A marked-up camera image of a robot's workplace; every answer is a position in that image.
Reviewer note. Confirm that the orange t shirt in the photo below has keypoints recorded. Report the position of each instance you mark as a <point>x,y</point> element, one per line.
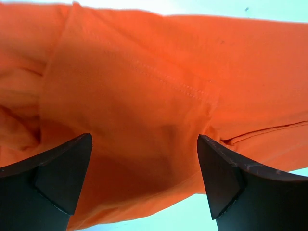
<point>146,86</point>

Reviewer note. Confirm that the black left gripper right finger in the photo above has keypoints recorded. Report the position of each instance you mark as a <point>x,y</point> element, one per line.
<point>245,195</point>

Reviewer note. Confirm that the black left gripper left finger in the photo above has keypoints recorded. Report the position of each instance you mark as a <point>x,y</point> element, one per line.
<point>41,193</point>

